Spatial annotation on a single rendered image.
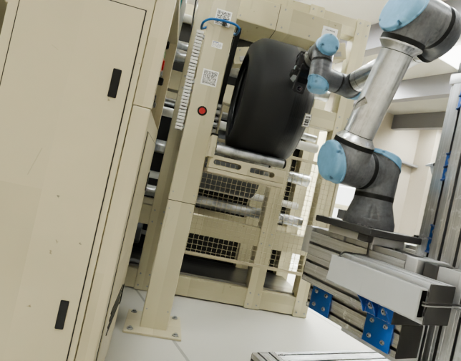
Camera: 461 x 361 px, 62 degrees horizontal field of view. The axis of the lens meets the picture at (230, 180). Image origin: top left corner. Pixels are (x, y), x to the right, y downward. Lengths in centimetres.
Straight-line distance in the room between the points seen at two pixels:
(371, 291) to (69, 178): 79
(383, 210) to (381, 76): 38
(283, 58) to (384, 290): 114
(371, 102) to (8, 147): 94
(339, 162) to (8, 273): 91
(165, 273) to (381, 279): 115
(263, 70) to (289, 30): 64
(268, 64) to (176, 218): 81
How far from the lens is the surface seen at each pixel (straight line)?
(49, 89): 110
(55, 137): 108
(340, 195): 586
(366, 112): 111
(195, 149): 182
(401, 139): 1205
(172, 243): 185
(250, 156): 177
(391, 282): 96
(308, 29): 235
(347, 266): 104
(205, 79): 187
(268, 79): 170
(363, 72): 139
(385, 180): 120
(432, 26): 115
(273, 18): 231
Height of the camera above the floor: 75
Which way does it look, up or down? 1 degrees up
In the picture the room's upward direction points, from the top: 13 degrees clockwise
